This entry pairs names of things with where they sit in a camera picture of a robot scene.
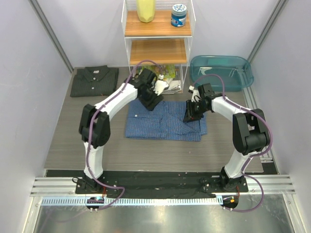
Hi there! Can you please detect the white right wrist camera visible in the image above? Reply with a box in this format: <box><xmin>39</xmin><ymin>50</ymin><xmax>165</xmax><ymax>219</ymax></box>
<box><xmin>188</xmin><ymin>85</ymin><xmax>201</xmax><ymax>102</ymax></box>

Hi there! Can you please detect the teal plastic basin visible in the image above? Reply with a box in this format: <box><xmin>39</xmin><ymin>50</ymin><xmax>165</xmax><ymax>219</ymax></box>
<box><xmin>190</xmin><ymin>55</ymin><xmax>254</xmax><ymax>92</ymax></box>

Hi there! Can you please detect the blue jar with lid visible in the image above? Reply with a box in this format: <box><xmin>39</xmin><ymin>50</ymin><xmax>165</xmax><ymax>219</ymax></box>
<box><xmin>171</xmin><ymin>3</ymin><xmax>187</xmax><ymax>27</ymax></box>

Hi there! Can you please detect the stack of books and papers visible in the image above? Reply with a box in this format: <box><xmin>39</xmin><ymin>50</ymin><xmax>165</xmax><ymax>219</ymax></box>
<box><xmin>136</xmin><ymin>66</ymin><xmax>183</xmax><ymax>95</ymax></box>

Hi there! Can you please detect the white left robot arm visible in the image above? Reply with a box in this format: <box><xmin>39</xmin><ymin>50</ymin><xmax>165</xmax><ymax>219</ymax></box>
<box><xmin>76</xmin><ymin>69</ymin><xmax>169</xmax><ymax>194</ymax></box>

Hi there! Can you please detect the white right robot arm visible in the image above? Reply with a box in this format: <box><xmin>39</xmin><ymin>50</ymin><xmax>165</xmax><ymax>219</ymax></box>
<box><xmin>183</xmin><ymin>84</ymin><xmax>272</xmax><ymax>192</ymax></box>

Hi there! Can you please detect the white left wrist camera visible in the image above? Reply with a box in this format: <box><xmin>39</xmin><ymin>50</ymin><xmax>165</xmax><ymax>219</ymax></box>
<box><xmin>153</xmin><ymin>74</ymin><xmax>169</xmax><ymax>96</ymax></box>

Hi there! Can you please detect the folded dark grey shirt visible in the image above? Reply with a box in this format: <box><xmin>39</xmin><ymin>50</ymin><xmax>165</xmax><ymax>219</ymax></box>
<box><xmin>70</xmin><ymin>66</ymin><xmax>119</xmax><ymax>98</ymax></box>

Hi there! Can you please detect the blue plaid long sleeve shirt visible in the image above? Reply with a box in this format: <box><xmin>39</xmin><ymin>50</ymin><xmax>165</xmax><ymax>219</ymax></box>
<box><xmin>125</xmin><ymin>100</ymin><xmax>207</xmax><ymax>142</ymax></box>

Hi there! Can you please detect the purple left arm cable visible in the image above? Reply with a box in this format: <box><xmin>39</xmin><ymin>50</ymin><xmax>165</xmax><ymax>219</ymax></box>
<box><xmin>85</xmin><ymin>60</ymin><xmax>162</xmax><ymax>211</ymax></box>

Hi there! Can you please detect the green picture book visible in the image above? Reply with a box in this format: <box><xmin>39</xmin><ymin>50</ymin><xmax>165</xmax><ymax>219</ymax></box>
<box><xmin>141</xmin><ymin>64</ymin><xmax>175</xmax><ymax>79</ymax></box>

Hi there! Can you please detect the white wire wooden shelf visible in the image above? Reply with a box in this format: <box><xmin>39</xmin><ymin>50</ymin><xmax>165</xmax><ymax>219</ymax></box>
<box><xmin>121</xmin><ymin>0</ymin><xmax>196</xmax><ymax>93</ymax></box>

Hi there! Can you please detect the yellow vase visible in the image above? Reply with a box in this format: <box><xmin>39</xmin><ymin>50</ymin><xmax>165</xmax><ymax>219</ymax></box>
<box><xmin>136</xmin><ymin>0</ymin><xmax>156</xmax><ymax>23</ymax></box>

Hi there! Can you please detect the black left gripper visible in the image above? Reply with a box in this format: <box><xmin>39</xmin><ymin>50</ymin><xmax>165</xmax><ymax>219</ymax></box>
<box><xmin>139</xmin><ymin>85</ymin><xmax>164</xmax><ymax>112</ymax></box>

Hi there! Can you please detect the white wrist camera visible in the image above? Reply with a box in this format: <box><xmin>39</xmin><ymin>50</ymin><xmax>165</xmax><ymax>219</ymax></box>
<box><xmin>153</xmin><ymin>74</ymin><xmax>169</xmax><ymax>96</ymax></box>
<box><xmin>188</xmin><ymin>85</ymin><xmax>201</xmax><ymax>102</ymax></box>

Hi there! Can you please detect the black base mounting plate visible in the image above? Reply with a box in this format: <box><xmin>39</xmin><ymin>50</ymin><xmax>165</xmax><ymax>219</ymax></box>
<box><xmin>46</xmin><ymin>169</ymin><xmax>249</xmax><ymax>200</ymax></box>

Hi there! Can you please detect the white slotted cable duct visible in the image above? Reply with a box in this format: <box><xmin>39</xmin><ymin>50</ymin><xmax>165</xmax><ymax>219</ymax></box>
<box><xmin>41</xmin><ymin>196</ymin><xmax>223</xmax><ymax>206</ymax></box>

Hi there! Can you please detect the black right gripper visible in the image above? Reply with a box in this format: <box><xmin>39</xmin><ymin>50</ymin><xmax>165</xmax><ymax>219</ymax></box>
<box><xmin>183</xmin><ymin>100</ymin><xmax>209</xmax><ymax>123</ymax></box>

